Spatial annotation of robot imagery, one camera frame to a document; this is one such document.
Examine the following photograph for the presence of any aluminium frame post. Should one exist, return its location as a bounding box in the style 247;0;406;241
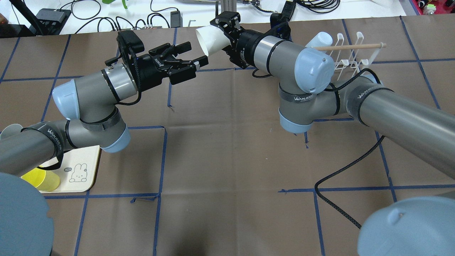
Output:
220;0;237;12

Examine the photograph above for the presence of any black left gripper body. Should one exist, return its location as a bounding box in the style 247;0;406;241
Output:
132;54;178;91

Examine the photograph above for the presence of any light blue ikea cup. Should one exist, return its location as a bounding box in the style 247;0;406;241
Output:
305;31;333;48

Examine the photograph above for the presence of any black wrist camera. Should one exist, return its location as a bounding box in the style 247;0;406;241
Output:
117;30;145;66
266;12;293;41

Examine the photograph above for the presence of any yellow cup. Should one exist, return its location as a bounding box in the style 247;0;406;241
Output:
21;167;60;192

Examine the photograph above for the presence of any cream serving tray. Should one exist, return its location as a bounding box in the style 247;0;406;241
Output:
38;146;101;193

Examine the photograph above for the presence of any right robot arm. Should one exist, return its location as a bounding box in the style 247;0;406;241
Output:
196;11;455;256

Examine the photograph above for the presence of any white wire cup rack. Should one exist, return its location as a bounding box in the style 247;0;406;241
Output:
314;31;387;82

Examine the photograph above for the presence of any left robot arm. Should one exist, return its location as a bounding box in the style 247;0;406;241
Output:
1;32;208;256

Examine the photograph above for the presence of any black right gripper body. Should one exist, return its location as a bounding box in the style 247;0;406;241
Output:
227;30;266;69

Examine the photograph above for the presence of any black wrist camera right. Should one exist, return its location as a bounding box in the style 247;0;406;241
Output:
266;12;293;41

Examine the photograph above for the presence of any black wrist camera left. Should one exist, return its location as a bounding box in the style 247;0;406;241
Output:
117;30;145;66

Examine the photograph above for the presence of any black power adapter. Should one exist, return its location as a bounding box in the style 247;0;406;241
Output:
279;0;296;22

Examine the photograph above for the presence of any cream white cup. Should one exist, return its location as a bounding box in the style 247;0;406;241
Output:
196;25;231;57

